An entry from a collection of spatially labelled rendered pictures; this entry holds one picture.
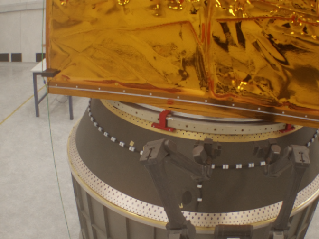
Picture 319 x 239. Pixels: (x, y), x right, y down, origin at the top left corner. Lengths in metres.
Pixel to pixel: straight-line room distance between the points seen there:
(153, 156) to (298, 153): 0.59
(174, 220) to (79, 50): 1.15
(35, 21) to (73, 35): 6.72
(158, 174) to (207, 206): 0.79
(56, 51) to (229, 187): 1.30
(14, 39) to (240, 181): 7.89
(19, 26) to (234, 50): 7.63
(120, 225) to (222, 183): 0.73
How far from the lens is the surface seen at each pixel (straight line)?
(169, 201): 1.52
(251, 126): 2.15
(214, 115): 2.14
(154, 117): 2.19
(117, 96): 2.28
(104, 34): 2.13
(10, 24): 9.39
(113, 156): 2.41
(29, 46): 9.16
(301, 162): 1.49
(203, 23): 1.99
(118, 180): 2.37
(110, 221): 2.56
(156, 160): 1.44
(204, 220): 2.22
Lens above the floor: 2.64
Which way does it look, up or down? 26 degrees down
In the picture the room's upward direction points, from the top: 1 degrees clockwise
